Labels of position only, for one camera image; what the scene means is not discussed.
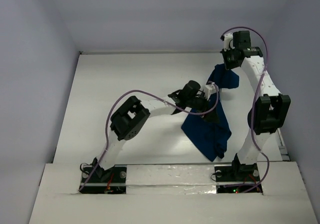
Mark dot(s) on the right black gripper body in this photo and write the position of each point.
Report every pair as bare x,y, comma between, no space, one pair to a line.
229,58

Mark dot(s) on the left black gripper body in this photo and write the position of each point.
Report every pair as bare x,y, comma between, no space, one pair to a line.
211,114

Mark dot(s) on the blue mickey mouse t-shirt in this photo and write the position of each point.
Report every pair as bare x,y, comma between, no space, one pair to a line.
211,138

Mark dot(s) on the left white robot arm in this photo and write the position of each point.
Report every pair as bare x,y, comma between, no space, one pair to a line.
125,120

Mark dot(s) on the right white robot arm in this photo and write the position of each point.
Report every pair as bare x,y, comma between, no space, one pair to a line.
269,106

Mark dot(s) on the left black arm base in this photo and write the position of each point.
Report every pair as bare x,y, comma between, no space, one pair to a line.
111,181

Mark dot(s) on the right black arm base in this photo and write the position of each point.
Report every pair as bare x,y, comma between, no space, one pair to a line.
229,182

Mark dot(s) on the silver foil tape strip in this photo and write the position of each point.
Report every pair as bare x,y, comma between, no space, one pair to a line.
181,179

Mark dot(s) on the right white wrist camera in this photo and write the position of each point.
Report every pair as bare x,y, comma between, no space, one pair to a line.
227,39

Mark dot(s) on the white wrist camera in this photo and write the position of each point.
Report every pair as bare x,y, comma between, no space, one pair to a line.
227,39
209,89

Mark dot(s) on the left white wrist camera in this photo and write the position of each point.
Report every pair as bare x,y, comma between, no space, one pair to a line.
209,89

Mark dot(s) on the aluminium rail at table edge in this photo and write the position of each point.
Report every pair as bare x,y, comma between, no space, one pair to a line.
282,147

